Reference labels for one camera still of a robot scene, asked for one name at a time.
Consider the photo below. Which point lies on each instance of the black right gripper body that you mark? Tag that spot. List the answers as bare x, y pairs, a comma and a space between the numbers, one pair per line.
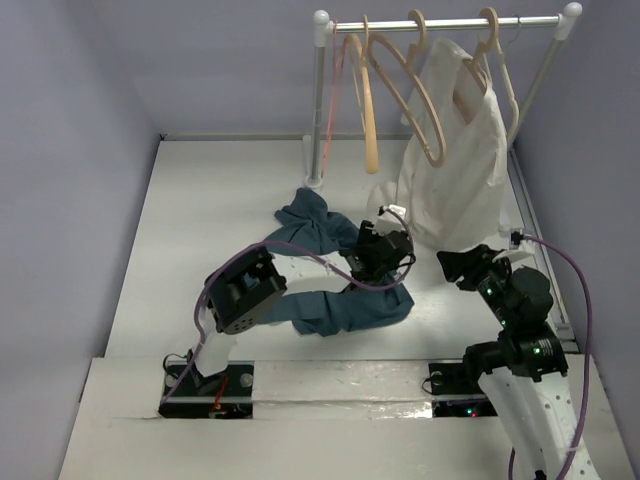
473, 267

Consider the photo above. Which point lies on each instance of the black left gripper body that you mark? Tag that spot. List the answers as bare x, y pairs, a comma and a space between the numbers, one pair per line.
366, 239

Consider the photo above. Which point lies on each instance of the blue t shirt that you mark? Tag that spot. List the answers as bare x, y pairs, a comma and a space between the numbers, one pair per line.
308, 222

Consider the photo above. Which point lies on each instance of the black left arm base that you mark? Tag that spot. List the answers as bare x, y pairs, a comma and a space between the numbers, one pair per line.
224, 396

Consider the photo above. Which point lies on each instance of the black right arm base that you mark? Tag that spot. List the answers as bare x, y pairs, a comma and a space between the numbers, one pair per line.
453, 395

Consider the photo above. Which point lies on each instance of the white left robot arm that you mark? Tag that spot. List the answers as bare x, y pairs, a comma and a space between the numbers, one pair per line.
356, 287

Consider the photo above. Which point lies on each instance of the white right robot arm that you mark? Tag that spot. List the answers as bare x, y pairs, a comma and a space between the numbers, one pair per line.
524, 372

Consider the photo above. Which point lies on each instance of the white shirt on hanger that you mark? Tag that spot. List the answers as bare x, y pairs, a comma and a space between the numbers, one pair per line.
458, 205

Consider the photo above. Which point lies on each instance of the silver clothes rack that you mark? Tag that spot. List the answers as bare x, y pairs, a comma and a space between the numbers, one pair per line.
325, 29

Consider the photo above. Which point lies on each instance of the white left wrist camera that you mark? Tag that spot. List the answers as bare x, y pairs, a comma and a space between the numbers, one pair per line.
389, 218

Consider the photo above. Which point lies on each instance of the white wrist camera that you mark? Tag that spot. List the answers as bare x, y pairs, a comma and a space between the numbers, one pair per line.
519, 249
389, 218

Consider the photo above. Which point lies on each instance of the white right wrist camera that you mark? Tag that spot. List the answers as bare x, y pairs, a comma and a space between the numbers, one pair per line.
519, 249

